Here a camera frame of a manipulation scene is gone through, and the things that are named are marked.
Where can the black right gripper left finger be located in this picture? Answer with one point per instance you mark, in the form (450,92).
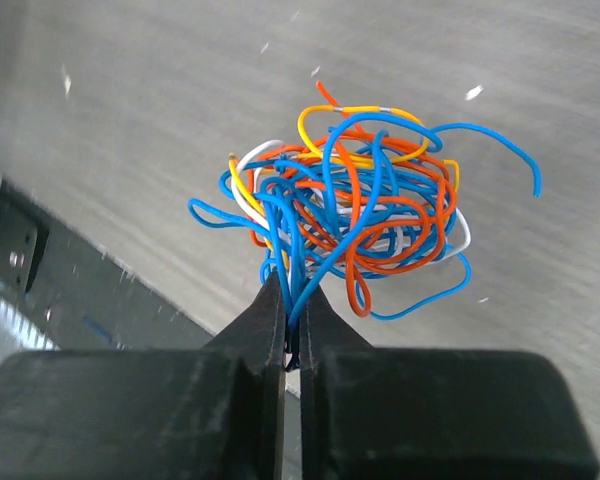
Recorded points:
(207,413)

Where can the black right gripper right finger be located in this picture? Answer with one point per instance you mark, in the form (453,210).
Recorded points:
(428,413)

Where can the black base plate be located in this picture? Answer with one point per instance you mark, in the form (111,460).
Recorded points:
(56,286)

